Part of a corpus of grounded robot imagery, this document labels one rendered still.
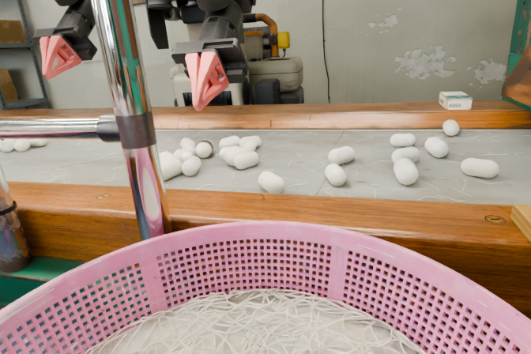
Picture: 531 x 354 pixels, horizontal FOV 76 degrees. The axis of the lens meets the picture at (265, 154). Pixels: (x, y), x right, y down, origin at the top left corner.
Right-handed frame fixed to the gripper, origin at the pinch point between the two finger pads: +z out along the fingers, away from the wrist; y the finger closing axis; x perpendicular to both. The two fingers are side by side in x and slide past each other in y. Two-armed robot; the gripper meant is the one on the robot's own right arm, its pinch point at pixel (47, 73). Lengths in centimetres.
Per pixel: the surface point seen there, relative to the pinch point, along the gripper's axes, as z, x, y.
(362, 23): -153, 122, 60
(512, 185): 22, -3, 72
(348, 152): 18, -1, 56
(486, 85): -128, 160, 139
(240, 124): 5.2, 10.3, 36.6
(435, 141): 15, 1, 66
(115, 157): 18.1, 0.0, 22.4
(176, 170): 22.5, -5.1, 36.3
